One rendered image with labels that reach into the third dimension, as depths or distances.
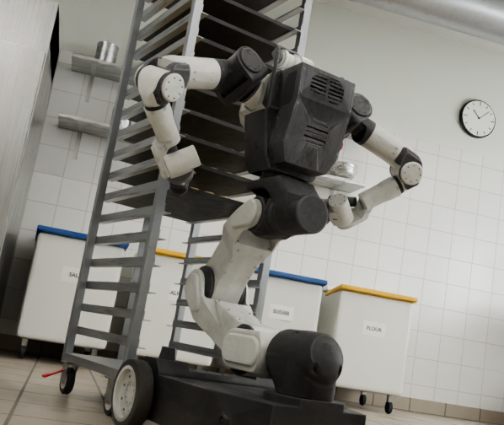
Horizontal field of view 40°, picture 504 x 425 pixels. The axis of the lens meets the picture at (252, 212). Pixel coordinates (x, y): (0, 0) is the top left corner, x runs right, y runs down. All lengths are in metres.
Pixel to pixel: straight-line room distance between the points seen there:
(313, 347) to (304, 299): 2.73
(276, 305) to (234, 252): 2.29
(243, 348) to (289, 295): 2.55
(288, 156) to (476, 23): 3.23
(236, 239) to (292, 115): 0.42
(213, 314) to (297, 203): 0.47
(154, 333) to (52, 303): 0.62
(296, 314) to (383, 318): 0.60
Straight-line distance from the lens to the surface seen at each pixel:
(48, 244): 4.27
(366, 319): 4.67
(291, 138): 2.02
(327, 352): 1.80
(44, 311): 4.26
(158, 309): 4.29
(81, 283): 2.88
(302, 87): 2.04
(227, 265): 2.21
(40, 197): 4.98
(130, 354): 2.31
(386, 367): 4.73
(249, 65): 2.06
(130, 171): 2.72
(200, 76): 1.99
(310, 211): 1.97
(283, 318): 4.47
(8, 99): 4.18
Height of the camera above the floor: 0.30
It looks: 10 degrees up
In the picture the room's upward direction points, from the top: 9 degrees clockwise
